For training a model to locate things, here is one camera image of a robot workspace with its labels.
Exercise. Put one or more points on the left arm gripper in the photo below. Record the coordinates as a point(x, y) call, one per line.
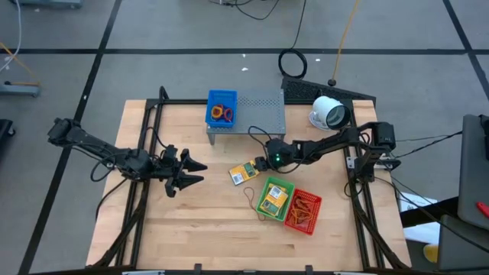
point(170, 168)

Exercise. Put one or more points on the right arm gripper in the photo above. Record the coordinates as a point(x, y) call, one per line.
point(280, 154)

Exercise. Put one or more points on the yellow green crayon box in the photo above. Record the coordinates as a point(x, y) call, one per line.
point(282, 188)
point(273, 200)
point(240, 175)

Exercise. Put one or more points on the red rubber band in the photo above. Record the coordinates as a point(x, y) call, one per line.
point(302, 201)
point(306, 211)
point(250, 202)

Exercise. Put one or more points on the green plastic basket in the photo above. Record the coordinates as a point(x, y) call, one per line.
point(261, 214)

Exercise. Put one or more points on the blue plastic basket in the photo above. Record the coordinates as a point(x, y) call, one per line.
point(210, 122)

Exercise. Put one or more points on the orange rubber band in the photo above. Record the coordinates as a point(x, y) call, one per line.
point(296, 218)

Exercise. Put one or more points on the red plastic basket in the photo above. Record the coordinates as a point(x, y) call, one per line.
point(316, 206)

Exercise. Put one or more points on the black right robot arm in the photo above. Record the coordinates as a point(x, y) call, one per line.
point(328, 143)

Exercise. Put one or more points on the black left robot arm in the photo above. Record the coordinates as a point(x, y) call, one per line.
point(95, 147)

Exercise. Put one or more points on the grey perforated metal shelf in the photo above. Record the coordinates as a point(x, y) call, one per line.
point(260, 114)

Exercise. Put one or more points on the black perforated panel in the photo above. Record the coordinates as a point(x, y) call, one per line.
point(302, 91)

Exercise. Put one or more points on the white sheet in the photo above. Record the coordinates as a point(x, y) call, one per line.
point(424, 233)

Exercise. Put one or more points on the grey floor base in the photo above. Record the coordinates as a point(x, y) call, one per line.
point(19, 89)

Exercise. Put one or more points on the black floor object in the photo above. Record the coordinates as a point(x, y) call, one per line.
point(5, 128)

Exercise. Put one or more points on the yellow object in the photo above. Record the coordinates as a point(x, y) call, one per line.
point(431, 254)

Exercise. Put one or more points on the grey furniture panel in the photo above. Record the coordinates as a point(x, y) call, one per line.
point(473, 172)
point(462, 248)

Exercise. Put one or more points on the grey floor object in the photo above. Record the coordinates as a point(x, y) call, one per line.
point(46, 3)

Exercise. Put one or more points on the small red tool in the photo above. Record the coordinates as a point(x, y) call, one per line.
point(483, 209)

